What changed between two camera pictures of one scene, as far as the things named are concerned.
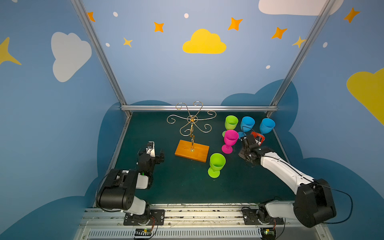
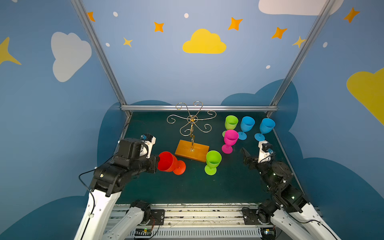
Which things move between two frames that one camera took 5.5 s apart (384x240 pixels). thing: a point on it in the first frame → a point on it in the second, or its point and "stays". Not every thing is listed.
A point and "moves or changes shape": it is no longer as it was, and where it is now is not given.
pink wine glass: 231,137 stays
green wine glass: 231,123 stays
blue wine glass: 267,124 stays
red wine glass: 259,139 → 169,163
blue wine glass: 247,123 stays
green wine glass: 217,162 moves or changes shape
